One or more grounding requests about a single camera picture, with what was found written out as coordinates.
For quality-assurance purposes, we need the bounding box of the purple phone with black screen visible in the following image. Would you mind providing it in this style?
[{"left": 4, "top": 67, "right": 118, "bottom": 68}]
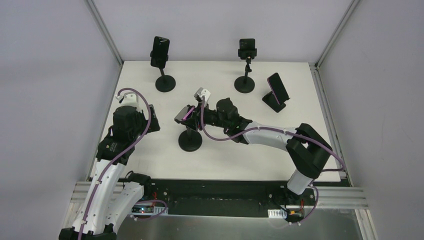
[{"left": 174, "top": 105, "right": 196, "bottom": 124}]

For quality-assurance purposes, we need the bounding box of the black round-base phone stand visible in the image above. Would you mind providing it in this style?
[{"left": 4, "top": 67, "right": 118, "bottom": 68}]
[{"left": 178, "top": 113, "right": 203, "bottom": 152}]

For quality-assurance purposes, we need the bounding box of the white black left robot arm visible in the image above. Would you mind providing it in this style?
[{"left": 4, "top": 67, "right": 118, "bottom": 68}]
[{"left": 58, "top": 104, "right": 160, "bottom": 240}]

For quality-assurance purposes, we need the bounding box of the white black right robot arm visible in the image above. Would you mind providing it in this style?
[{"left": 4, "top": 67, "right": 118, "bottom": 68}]
[{"left": 174, "top": 98, "right": 333, "bottom": 205}]

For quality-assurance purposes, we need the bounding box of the black phone back left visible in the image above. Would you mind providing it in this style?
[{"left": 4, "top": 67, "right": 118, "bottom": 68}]
[{"left": 150, "top": 36, "right": 170, "bottom": 69}]

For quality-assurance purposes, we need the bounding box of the black folding phone stand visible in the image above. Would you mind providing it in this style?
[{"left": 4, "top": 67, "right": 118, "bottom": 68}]
[{"left": 261, "top": 91, "right": 290, "bottom": 113}]

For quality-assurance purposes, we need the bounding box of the purple phone on folding stand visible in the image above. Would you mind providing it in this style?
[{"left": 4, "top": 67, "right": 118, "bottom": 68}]
[{"left": 267, "top": 72, "right": 290, "bottom": 105}]

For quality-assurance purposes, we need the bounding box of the black phone back middle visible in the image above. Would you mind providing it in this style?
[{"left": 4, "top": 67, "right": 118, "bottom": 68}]
[{"left": 239, "top": 38, "right": 257, "bottom": 52}]

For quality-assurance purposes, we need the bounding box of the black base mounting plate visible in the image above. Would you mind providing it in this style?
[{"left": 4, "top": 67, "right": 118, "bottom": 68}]
[{"left": 141, "top": 179, "right": 316, "bottom": 218}]

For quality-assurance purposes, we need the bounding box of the left controller board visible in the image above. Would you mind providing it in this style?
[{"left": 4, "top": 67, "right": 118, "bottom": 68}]
[{"left": 130, "top": 205, "right": 169, "bottom": 216}]

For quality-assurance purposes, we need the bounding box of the controller board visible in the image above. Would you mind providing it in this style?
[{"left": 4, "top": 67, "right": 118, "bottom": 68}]
[
  {"left": 130, "top": 205, "right": 169, "bottom": 216},
  {"left": 267, "top": 209, "right": 304, "bottom": 222}
]

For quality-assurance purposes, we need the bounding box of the right controller board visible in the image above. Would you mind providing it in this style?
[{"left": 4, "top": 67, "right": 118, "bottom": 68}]
[{"left": 267, "top": 209, "right": 304, "bottom": 222}]

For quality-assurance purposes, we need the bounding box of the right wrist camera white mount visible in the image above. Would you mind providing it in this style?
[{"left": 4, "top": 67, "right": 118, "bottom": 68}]
[{"left": 194, "top": 87, "right": 211, "bottom": 107}]

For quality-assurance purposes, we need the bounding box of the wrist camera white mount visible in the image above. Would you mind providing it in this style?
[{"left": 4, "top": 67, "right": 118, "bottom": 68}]
[
  {"left": 114, "top": 92, "right": 139, "bottom": 108},
  {"left": 194, "top": 87, "right": 211, "bottom": 107}
]

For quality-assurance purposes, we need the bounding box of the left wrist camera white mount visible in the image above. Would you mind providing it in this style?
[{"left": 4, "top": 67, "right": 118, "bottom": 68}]
[{"left": 114, "top": 92, "right": 139, "bottom": 108}]

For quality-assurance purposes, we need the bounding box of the aluminium table edge rail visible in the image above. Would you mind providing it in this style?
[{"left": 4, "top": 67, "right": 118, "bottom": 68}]
[{"left": 85, "top": 0, "right": 124, "bottom": 181}]

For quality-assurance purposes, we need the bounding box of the front aluminium frame rail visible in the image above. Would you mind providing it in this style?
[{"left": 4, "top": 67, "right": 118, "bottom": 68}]
[{"left": 70, "top": 181, "right": 369, "bottom": 210}]

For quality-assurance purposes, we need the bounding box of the aluminium frame rail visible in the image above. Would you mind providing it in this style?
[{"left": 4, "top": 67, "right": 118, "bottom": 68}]
[
  {"left": 309, "top": 0, "right": 362, "bottom": 187},
  {"left": 70, "top": 181, "right": 369, "bottom": 210}
]

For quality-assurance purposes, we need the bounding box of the right aluminium frame rail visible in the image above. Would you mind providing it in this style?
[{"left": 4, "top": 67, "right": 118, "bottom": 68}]
[{"left": 309, "top": 0, "right": 362, "bottom": 187}]

